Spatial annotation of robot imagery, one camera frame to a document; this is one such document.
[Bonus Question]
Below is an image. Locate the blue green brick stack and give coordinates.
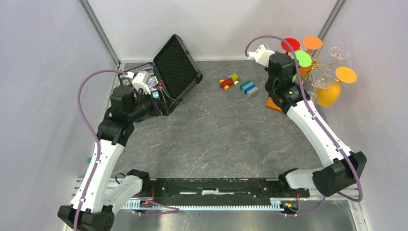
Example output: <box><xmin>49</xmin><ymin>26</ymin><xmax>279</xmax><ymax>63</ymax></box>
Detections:
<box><xmin>240</xmin><ymin>80</ymin><xmax>259</xmax><ymax>97</ymax></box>

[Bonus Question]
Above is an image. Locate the yellow plastic wine glass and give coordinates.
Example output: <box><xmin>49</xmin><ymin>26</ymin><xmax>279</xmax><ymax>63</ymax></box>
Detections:
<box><xmin>317</xmin><ymin>66</ymin><xmax>357</xmax><ymax>107</ymax></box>

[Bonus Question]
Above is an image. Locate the toy brick car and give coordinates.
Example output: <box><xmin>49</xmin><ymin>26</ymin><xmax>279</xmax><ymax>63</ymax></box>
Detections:
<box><xmin>219</xmin><ymin>74</ymin><xmax>239</xmax><ymax>90</ymax></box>

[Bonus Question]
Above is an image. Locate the orange plastic wine glass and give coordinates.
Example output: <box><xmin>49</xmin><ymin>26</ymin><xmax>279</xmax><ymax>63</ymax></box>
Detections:
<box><xmin>300</xmin><ymin>36</ymin><xmax>323</xmax><ymax>77</ymax></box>

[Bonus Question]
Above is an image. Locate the red plastic wine glass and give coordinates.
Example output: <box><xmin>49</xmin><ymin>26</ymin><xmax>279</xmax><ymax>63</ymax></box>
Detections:
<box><xmin>281</xmin><ymin>38</ymin><xmax>301</xmax><ymax>55</ymax></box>

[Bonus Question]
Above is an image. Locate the clear wine glass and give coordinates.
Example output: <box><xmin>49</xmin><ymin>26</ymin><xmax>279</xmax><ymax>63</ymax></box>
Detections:
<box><xmin>327</xmin><ymin>47</ymin><xmax>349</xmax><ymax>70</ymax></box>
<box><xmin>308</xmin><ymin>74</ymin><xmax>332</xmax><ymax>104</ymax></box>

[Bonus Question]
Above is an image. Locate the green plastic wine glass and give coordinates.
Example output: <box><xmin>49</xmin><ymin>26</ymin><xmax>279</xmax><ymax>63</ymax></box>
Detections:
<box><xmin>295</xmin><ymin>50</ymin><xmax>312</xmax><ymax>77</ymax></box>

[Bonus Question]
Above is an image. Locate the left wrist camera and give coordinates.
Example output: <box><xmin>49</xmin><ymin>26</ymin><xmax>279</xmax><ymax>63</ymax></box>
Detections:
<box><xmin>131</xmin><ymin>71</ymin><xmax>151</xmax><ymax>95</ymax></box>

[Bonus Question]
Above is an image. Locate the gold wine glass rack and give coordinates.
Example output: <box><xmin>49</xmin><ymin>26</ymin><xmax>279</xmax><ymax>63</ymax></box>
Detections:
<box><xmin>301</xmin><ymin>59</ymin><xmax>341</xmax><ymax>85</ymax></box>

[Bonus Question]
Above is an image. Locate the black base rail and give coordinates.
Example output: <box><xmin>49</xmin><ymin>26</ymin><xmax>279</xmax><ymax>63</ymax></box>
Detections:
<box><xmin>76</xmin><ymin>177</ymin><xmax>361</xmax><ymax>213</ymax></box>

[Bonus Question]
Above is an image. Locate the black open case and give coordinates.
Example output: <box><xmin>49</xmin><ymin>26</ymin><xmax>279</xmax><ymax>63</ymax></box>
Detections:
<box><xmin>110</xmin><ymin>34</ymin><xmax>203</xmax><ymax>121</ymax></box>

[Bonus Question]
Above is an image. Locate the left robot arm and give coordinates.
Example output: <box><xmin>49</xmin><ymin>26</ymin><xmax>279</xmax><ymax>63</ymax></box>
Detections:
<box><xmin>57</xmin><ymin>86</ymin><xmax>166</xmax><ymax>231</ymax></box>

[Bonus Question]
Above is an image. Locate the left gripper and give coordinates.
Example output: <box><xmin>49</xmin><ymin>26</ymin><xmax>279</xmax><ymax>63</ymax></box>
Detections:
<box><xmin>127</xmin><ymin>86</ymin><xmax>179</xmax><ymax>122</ymax></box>

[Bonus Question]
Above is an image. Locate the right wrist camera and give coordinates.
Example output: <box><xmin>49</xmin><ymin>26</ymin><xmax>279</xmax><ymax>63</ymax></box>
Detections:
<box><xmin>248</xmin><ymin>44</ymin><xmax>275</xmax><ymax>67</ymax></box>

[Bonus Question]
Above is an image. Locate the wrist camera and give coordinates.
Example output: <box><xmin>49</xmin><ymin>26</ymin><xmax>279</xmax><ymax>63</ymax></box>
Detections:
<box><xmin>248</xmin><ymin>44</ymin><xmax>275</xmax><ymax>67</ymax></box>
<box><xmin>131</xmin><ymin>71</ymin><xmax>151</xmax><ymax>95</ymax></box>

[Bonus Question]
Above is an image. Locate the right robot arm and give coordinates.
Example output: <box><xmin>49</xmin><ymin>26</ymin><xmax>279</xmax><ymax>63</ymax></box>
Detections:
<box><xmin>265</xmin><ymin>53</ymin><xmax>367</xmax><ymax>197</ymax></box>

